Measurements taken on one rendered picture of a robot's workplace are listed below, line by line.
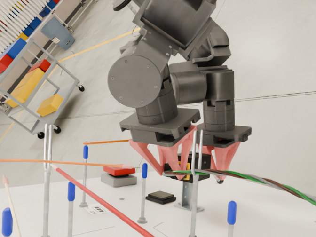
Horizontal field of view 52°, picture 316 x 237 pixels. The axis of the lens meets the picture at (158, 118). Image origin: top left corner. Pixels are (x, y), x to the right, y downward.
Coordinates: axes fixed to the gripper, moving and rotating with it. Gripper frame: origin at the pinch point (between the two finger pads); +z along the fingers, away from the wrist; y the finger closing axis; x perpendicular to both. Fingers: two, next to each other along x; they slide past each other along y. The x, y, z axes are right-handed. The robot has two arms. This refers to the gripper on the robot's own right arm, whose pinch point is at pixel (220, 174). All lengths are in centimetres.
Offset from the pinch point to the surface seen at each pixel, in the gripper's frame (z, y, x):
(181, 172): -8.1, 5.2, -19.8
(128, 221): -12.2, 13.4, -37.6
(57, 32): -80, -575, 360
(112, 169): -0.9, -18.5, -10.7
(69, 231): -5.4, 0.5, -34.0
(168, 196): 1.2, -4.4, -10.8
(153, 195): 1.0, -6.5, -12.4
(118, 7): -75, -233, 208
